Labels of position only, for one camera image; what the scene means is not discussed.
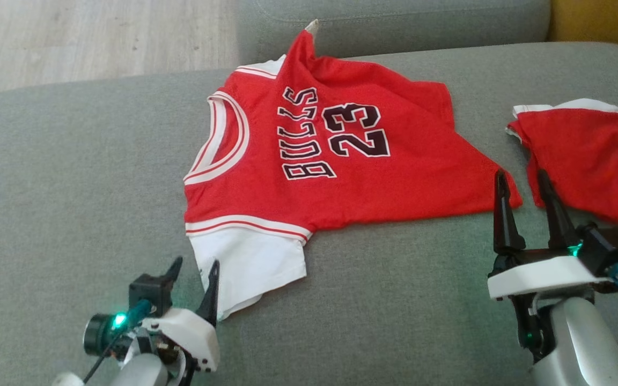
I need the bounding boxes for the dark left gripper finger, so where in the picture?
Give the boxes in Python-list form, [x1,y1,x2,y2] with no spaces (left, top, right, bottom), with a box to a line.
[163,256,184,286]
[196,259,221,328]

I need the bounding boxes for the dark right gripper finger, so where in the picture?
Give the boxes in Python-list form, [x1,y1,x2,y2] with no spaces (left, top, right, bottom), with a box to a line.
[492,168,527,256]
[536,168,581,250]

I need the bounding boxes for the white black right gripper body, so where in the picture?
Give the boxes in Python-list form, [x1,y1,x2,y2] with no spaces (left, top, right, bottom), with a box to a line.
[487,246,614,363]

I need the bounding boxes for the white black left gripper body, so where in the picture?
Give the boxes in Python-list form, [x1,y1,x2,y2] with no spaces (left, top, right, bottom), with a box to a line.
[121,307,220,386]

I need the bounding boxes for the red shorts with white stripe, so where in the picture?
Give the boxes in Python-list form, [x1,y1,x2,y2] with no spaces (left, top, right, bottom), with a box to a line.
[506,98,618,226]

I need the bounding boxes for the red Bulls 23 jersey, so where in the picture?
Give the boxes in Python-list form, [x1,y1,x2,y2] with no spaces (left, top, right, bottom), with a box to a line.
[182,20,524,322]

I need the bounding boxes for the white tape tag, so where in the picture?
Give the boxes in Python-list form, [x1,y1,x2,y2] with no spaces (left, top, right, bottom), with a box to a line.
[51,371,86,386]

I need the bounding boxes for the grey sofa seat cushion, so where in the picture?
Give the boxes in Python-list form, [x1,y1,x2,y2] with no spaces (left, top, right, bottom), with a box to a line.
[0,42,618,386]

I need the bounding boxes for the yellow cushion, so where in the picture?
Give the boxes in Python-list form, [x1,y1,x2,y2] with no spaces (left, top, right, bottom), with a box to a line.
[547,0,618,59]

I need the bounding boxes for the grey sofa back cushion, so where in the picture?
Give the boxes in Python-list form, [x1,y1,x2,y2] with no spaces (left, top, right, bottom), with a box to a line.
[237,0,552,68]

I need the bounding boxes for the blue left cable connector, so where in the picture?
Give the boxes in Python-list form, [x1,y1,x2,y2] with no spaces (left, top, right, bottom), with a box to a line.
[125,299,153,329]

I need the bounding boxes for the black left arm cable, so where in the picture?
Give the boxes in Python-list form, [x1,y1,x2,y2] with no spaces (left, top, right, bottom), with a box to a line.
[82,327,128,384]

